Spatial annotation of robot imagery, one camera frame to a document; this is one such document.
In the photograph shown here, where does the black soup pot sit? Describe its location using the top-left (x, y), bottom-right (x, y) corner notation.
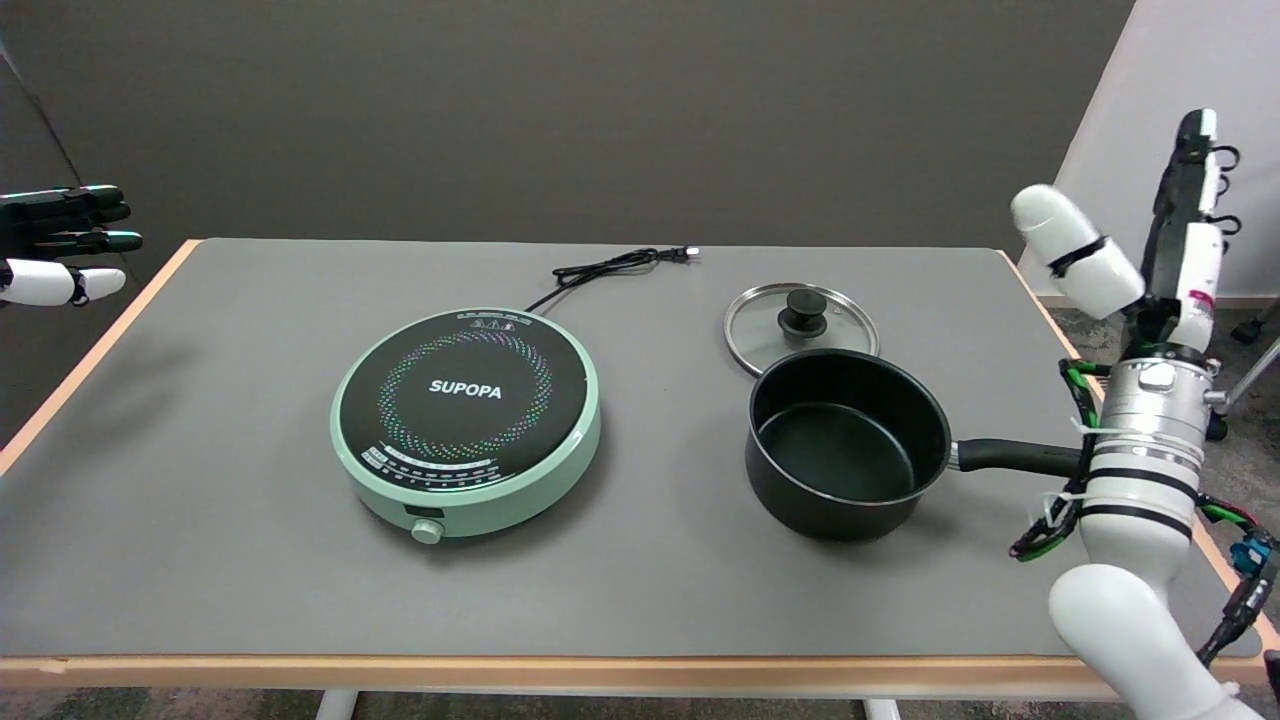
top-left (745, 348), bottom-right (1088, 543)

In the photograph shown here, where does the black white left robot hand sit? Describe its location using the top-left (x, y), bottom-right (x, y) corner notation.
top-left (0, 185), bottom-right (144, 308)

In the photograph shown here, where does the black cable with blue connector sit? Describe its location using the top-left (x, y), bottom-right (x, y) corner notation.
top-left (1195, 495), bottom-right (1280, 668)

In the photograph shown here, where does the green black wire bundle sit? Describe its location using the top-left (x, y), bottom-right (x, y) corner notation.
top-left (1009, 360), bottom-right (1106, 563)

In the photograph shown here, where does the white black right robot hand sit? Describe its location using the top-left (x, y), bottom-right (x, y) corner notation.
top-left (1010, 108), bottom-right (1243, 361)

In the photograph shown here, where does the glass lid with black knob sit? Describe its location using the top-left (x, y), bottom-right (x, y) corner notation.
top-left (724, 282), bottom-right (881, 379)

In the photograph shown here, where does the black power cord with plug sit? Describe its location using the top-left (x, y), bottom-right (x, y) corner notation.
top-left (525, 246), bottom-right (700, 314)

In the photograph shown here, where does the green round induction cooker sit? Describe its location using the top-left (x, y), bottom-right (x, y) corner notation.
top-left (330, 307), bottom-right (603, 546)

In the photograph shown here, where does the chair leg with black caster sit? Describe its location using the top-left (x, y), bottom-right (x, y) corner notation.
top-left (1231, 303), bottom-right (1280, 347)
top-left (1205, 338), bottom-right (1280, 443)

